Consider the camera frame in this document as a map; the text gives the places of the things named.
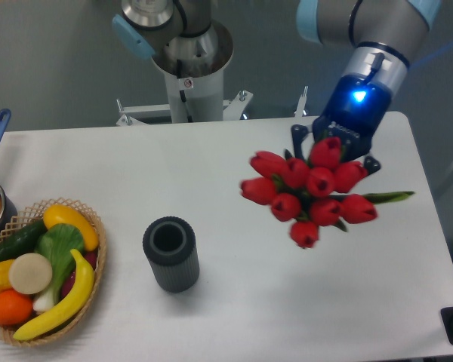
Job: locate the red tulip bouquet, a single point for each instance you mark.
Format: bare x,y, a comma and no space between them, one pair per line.
314,193

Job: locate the green cucumber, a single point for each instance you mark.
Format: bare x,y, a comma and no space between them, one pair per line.
23,241

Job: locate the dark grey ribbed vase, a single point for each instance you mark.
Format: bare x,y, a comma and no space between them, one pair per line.
169,244

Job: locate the orange fruit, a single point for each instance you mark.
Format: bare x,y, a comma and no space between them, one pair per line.
15,308

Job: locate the woven wicker basket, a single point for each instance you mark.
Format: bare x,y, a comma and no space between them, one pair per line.
31,214

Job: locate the dark red vegetable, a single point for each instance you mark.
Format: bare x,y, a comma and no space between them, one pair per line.
91,257

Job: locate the yellow banana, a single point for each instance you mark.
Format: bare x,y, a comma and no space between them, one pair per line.
66,308

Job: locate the white metal base frame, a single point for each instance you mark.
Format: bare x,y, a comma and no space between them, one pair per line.
143,111

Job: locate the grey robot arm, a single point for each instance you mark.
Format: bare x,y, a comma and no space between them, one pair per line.
385,35

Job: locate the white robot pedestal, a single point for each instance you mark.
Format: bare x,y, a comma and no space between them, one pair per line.
193,70

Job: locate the yellow squash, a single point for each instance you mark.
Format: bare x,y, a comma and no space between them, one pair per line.
62,214

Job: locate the beige round disc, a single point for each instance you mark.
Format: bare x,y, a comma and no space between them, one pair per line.
30,273

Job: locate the green bok choy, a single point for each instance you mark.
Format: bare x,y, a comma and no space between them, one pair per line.
55,245

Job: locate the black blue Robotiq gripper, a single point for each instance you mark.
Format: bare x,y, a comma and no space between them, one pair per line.
352,114

